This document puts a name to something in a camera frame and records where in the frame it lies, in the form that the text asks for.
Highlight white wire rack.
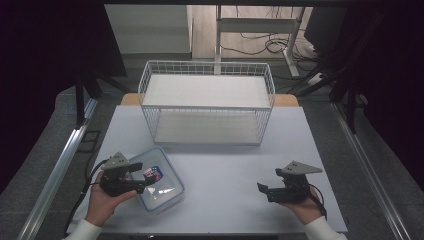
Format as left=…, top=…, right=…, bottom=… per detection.
left=137, top=59, right=277, bottom=147

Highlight person's right hand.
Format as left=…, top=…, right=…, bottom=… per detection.
left=279, top=185, right=323, bottom=226

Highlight right hand-held gripper black cable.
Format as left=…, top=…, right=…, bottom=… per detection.
left=307, top=182, right=329, bottom=221

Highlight dark box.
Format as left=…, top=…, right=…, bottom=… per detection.
left=303, top=6, right=350, bottom=56

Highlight white desk frame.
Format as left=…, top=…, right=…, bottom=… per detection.
left=214, top=4, right=306, bottom=79

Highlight left hand-held gripper black cable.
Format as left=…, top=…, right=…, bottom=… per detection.
left=62, top=158, right=110, bottom=236

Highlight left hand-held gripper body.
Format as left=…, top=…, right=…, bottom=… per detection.
left=99, top=152, right=146, bottom=197

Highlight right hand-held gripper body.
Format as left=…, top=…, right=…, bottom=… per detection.
left=266, top=160, right=324, bottom=204

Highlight blue red snack packet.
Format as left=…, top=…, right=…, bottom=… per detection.
left=143, top=166, right=165, bottom=183

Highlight hand-held gripper black cable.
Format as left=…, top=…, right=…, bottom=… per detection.
left=307, top=182, right=329, bottom=221
left=62, top=158, right=110, bottom=236

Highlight black metal stand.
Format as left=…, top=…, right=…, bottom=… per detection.
left=73, top=66, right=102, bottom=131
left=344, top=75, right=360, bottom=135

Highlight dark curtain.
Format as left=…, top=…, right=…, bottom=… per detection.
left=0, top=0, right=128, bottom=195
left=329, top=0, right=424, bottom=183

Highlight black floor cables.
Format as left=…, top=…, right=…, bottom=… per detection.
left=219, top=5, right=322, bottom=69

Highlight white power strip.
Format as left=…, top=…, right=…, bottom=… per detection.
left=306, top=72, right=326, bottom=85

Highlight white cabinet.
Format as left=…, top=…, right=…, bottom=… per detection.
left=104, top=4, right=195, bottom=56

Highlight person's left hand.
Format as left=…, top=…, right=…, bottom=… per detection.
left=84, top=171, right=138, bottom=228

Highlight clear plastic container blue rim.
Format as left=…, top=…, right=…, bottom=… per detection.
left=127, top=146, right=186, bottom=215

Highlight aluminium rail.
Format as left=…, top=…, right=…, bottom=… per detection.
left=15, top=97, right=100, bottom=240
left=330, top=101, right=413, bottom=240

